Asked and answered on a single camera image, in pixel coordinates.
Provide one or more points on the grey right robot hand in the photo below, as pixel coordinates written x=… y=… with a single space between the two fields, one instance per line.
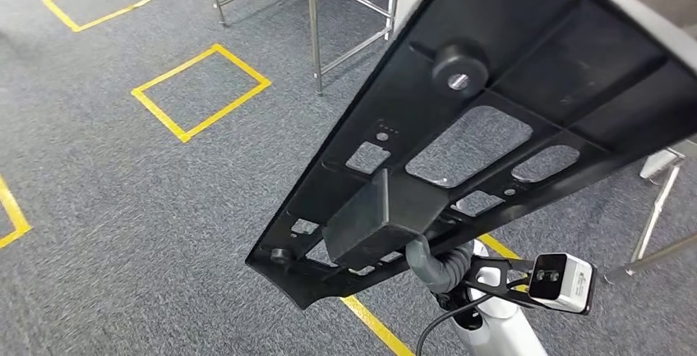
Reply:
x=425 y=269

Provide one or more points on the black plastic frame part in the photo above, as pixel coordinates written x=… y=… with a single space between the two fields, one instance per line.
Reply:
x=490 y=16

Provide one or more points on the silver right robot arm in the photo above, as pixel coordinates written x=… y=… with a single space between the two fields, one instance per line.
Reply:
x=501 y=331

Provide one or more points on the yellow floor tape square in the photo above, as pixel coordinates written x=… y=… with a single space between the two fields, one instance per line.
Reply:
x=158 y=116
x=16 y=205
x=60 y=16
x=376 y=326

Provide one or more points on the empty steel table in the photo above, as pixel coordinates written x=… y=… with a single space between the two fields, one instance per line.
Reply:
x=315 y=43

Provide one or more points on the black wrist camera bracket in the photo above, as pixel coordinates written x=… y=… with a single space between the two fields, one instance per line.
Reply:
x=506 y=261

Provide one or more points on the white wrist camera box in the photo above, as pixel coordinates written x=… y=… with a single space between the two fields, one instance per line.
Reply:
x=566 y=288

